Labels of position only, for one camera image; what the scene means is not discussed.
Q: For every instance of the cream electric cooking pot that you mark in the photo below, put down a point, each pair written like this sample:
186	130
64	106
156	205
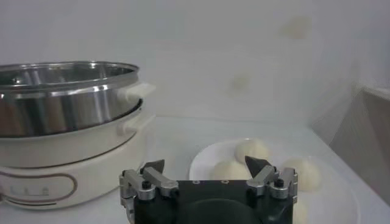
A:
76	158

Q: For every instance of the white steamed baozi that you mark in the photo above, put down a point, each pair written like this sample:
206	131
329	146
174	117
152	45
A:
251	147
301	175
228	170

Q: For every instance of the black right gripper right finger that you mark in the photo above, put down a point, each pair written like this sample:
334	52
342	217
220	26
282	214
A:
265	179

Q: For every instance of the perforated steel steamer basket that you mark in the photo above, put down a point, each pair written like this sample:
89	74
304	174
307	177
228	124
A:
61	106

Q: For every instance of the large white plate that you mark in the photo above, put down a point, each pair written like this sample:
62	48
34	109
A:
207	158

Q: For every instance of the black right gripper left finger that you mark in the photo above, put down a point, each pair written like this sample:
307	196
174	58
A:
152	179

